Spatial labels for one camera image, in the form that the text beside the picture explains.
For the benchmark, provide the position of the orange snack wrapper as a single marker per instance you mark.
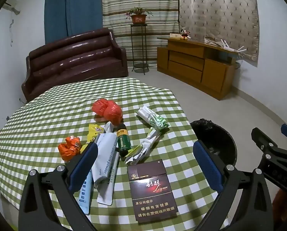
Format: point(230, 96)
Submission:
point(69, 149)

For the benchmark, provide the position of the person's right forearm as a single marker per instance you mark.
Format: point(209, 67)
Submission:
point(281, 204)

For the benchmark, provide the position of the wooden cabinet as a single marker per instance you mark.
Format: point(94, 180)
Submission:
point(189, 65)

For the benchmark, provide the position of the white router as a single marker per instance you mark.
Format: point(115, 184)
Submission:
point(230, 47)

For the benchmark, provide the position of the yellow snack wrapper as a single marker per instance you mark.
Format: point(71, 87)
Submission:
point(94, 132)

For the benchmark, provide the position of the blue curtain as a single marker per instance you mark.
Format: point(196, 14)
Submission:
point(71, 7)

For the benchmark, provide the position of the white air conditioner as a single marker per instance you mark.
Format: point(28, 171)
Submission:
point(11, 2)

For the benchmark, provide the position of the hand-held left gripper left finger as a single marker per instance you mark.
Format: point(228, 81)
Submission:
point(84, 158)

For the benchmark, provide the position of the metal plant stand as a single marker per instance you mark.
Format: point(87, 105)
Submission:
point(139, 66)

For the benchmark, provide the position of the beige patterned curtain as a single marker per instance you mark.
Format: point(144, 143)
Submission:
point(218, 9)

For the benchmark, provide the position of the dark brown cigarette box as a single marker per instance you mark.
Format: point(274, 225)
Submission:
point(153, 192)

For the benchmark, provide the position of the green bottle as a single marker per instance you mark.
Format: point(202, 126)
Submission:
point(123, 140)

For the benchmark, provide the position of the white milk powder sachet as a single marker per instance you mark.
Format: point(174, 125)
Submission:
point(105, 158)

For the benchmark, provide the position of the white tissue box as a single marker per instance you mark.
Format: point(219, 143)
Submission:
point(175, 36)

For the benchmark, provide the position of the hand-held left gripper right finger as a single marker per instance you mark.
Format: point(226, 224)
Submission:
point(207, 163)

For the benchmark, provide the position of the white green paper pack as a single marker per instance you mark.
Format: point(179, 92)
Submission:
point(155, 120)

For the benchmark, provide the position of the brown leather sofa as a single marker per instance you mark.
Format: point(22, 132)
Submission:
point(73, 60)

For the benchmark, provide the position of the blue white sachet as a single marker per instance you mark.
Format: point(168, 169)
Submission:
point(84, 195)

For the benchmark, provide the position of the potted plant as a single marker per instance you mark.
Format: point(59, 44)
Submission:
point(138, 18)

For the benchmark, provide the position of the black trash bin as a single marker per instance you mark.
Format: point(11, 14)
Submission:
point(218, 137)

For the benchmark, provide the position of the clear plastic wrapper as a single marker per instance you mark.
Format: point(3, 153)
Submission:
point(210, 41)

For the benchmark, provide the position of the striped curtain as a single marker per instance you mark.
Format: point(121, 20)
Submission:
point(157, 4)

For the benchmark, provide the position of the red plastic bag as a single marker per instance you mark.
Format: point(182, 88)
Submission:
point(108, 110)

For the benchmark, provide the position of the green checked tablecloth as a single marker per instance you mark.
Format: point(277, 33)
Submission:
point(49, 115)

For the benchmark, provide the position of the plush mouse toy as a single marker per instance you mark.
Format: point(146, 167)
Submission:
point(184, 35)

